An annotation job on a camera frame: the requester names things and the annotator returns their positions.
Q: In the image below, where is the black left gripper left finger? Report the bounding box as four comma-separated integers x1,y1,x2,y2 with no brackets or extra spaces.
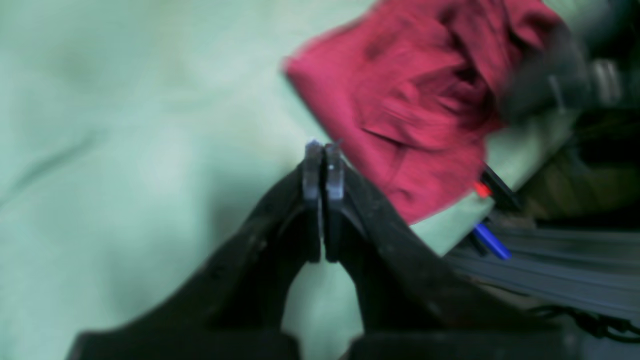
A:
68,141,324,360

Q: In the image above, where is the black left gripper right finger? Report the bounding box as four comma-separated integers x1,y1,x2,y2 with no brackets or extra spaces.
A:
322,145,578,360

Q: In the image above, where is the red long-sleeve T-shirt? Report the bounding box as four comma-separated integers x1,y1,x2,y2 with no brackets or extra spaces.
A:
285,0,563,224

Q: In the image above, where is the blue black top clamp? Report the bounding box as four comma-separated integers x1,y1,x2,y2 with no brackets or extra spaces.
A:
465,164,523,261

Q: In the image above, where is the green table cloth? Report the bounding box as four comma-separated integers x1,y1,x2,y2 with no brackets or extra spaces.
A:
0,0,601,360

